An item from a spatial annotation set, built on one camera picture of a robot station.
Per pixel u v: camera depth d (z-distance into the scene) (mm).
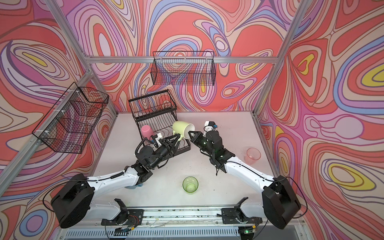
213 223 727
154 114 861
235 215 663
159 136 744
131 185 587
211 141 585
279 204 406
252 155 939
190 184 835
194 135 767
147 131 933
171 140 717
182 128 739
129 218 725
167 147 677
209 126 730
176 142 719
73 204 420
